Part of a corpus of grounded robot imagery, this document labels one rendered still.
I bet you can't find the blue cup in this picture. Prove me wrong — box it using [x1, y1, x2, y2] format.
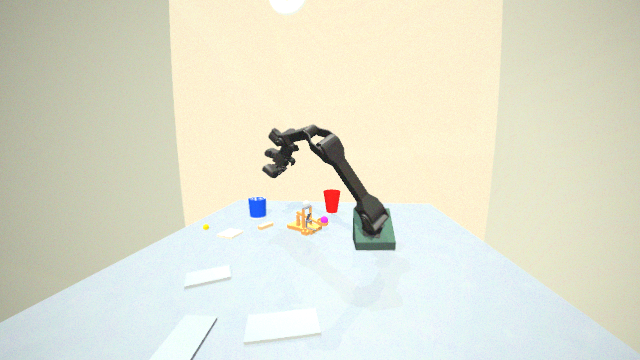
[249, 197, 266, 220]

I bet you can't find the white flat rectangular plate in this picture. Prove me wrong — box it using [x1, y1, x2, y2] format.
[149, 315, 217, 360]
[243, 307, 321, 346]

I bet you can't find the white flat block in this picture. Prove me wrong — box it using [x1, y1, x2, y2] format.
[217, 228, 243, 240]

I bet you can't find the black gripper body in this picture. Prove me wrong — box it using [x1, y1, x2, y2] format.
[262, 151, 296, 178]

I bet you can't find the tan flat bar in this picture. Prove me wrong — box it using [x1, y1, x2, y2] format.
[258, 222, 273, 230]

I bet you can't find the white flat rectangular slab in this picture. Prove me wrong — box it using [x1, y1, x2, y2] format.
[184, 265, 232, 289]

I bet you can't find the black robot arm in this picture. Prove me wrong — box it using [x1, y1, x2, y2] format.
[264, 124, 389, 238]

